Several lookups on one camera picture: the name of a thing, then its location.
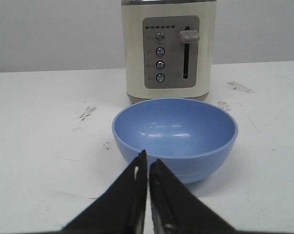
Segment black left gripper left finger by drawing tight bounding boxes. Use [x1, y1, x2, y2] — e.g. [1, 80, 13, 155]
[61, 149, 148, 231]

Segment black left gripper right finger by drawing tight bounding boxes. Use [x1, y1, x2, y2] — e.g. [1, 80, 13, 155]
[149, 159, 237, 232]

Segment blue plastic bowl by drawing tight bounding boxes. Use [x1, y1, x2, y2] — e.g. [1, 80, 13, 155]
[112, 98, 238, 184]

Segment cream toaster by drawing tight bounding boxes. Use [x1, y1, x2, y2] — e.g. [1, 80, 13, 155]
[121, 0, 216, 103]

